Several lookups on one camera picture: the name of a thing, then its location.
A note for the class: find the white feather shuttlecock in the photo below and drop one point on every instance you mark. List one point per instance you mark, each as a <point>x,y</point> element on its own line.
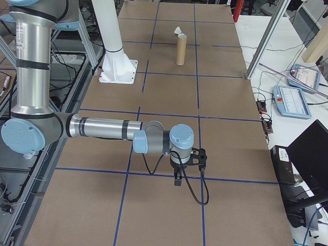
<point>178,30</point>

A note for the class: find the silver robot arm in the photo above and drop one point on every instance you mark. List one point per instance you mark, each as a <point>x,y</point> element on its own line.
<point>33,64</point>

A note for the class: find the black orange adapter box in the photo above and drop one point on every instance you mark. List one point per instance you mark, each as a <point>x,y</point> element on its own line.
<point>262,106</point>
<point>267,126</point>

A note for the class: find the black computer box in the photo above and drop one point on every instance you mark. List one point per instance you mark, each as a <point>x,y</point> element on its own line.
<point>282,169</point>

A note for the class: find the white side desk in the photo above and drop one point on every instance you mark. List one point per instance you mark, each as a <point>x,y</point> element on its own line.
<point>282,130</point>

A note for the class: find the brown cardboard tube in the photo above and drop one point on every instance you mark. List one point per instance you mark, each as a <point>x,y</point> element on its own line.
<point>180,51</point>

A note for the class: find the blue grey teach pendant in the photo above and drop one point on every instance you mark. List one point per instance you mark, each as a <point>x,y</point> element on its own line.
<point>306,75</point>
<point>292,102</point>

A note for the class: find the red cylinder tube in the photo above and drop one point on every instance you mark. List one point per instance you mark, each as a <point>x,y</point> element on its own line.
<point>240,7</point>

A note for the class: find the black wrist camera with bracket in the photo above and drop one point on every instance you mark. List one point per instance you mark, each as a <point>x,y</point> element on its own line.
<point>198,157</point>

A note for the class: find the aluminium profile post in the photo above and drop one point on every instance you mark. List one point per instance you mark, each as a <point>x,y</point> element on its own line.
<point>266,38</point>

